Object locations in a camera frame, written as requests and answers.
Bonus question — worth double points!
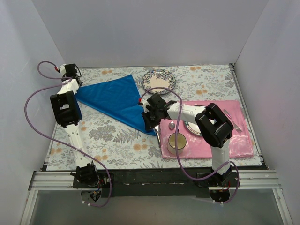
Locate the blue cloth napkin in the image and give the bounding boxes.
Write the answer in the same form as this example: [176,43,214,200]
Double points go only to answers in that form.
[75,75,156,136]

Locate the cream enamel mug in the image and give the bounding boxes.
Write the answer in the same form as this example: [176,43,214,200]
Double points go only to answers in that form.
[167,133,187,155]

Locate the silver fork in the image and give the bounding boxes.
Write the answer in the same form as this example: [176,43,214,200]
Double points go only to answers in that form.
[223,109,242,133]

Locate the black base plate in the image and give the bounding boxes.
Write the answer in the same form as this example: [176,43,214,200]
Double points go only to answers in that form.
[71,168,239,198]

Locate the green rimmed white plate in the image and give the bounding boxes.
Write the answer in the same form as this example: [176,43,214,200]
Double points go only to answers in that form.
[183,120,202,137]

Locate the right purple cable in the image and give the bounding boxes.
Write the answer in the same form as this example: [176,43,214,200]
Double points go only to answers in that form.
[138,87,240,204]

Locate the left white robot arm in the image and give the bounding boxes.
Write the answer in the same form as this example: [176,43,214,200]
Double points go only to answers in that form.
[50,64,92,168]

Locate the aluminium frame rail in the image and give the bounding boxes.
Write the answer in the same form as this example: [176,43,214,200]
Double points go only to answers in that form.
[22,167,292,225]

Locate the silver spoon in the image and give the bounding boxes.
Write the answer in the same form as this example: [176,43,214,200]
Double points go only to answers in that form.
[168,121,176,130]

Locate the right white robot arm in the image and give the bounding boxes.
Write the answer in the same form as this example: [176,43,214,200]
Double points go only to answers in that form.
[138,94,233,186]

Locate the purple cable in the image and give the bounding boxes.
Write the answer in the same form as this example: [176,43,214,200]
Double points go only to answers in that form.
[138,87,240,204]
[24,61,113,208]

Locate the pink placemat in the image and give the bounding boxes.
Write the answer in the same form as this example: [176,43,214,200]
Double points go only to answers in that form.
[160,100,253,159]

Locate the silver knife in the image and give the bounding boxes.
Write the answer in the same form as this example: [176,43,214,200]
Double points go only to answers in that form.
[154,126,161,148]

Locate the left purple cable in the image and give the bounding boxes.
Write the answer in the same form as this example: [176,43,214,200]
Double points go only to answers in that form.
[24,61,113,208]

